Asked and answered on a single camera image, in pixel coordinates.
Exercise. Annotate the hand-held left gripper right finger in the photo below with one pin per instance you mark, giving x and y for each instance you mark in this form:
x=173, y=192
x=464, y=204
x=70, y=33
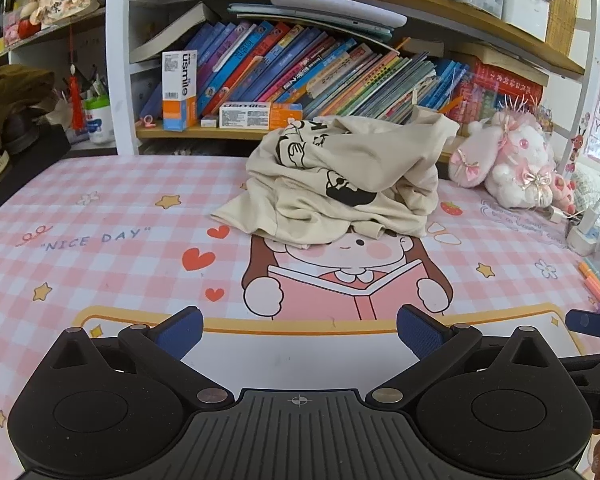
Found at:
x=422, y=332

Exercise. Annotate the red thick books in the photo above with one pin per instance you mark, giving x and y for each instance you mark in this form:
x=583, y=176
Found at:
x=500, y=85

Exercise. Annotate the white charger plug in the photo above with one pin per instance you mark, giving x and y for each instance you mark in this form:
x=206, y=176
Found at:
x=591, y=222

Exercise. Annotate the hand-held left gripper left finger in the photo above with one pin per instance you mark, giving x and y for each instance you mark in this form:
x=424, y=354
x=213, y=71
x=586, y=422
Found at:
x=177, y=332

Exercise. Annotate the long orange white box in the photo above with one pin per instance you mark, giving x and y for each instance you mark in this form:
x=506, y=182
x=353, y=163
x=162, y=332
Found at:
x=260, y=115

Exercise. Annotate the olive cloth pile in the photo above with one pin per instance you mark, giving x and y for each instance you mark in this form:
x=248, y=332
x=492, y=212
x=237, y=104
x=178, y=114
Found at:
x=10, y=95

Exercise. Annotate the white tablet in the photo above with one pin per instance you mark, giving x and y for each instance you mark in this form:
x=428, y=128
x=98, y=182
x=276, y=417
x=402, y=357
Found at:
x=330, y=10

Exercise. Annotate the black case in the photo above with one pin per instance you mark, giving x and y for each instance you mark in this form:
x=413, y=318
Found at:
x=35, y=160

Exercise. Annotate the cream printed t-shirt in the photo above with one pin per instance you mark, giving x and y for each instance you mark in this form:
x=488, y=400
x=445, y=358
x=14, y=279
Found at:
x=380, y=160

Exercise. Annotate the wicker basket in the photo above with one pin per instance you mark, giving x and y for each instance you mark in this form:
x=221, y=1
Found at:
x=562, y=0

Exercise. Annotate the orange marker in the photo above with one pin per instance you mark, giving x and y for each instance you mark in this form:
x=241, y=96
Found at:
x=591, y=271

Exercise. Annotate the small white eraser box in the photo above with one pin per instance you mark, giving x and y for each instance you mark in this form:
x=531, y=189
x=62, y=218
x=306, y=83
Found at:
x=209, y=121

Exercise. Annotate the pink marker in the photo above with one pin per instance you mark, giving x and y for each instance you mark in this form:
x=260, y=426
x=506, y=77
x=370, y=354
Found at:
x=599, y=290

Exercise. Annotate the pink checked cartoon desk mat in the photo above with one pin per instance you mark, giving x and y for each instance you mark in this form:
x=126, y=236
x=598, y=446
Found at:
x=105, y=200

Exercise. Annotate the tall orange white box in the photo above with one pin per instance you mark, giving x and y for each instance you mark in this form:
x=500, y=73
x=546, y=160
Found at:
x=179, y=90

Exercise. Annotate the white jar with pens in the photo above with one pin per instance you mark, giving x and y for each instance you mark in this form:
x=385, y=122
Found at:
x=99, y=122

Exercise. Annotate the white and wooden bookshelf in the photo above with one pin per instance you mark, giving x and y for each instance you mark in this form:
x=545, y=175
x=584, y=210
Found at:
x=122, y=60

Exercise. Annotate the red tassel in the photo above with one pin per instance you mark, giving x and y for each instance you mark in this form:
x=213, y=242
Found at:
x=75, y=100

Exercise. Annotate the pink white plush bunny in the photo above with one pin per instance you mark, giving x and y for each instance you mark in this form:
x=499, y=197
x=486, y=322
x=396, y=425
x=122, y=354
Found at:
x=520, y=160

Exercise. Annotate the row of colourful books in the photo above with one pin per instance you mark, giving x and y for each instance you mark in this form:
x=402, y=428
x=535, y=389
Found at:
x=290, y=65

